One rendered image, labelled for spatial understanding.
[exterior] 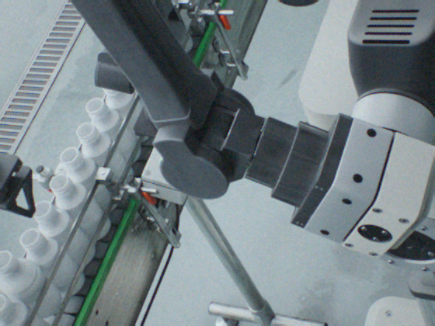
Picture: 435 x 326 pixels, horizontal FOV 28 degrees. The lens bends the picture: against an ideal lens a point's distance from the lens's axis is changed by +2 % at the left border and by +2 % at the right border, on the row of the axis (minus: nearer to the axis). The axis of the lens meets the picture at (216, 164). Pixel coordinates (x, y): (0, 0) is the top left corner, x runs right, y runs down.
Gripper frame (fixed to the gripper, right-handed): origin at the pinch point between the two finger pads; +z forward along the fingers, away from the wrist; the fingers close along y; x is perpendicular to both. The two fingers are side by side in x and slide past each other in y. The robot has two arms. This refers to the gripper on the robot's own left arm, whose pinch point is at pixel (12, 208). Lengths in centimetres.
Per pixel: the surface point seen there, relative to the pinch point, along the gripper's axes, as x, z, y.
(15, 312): -5.4, 26.5, -12.7
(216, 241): 43, 85, -14
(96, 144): 29.4, 26.4, -13.4
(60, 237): 10.6, 29.1, -13.4
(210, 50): 68, 43, -10
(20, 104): 119, 140, -151
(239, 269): 44, 101, -13
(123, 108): 40, 29, -13
